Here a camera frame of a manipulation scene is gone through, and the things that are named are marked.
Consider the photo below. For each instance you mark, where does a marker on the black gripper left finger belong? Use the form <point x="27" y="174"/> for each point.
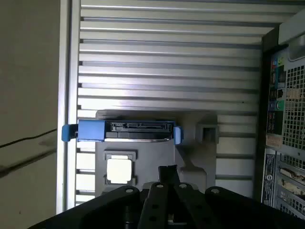
<point x="152" y="205"/>

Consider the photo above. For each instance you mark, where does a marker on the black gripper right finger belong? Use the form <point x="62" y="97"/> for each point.
<point x="190" y="207"/>

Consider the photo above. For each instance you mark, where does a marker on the hard disk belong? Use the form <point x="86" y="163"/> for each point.
<point x="133" y="134"/>

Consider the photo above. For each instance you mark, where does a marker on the silver CPU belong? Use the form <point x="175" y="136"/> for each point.
<point x="118" y="169"/>

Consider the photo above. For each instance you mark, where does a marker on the grey plastic parts rack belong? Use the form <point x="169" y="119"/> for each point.
<point x="152" y="155"/>

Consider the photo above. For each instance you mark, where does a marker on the open black PC case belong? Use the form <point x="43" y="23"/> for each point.
<point x="291" y="114"/>

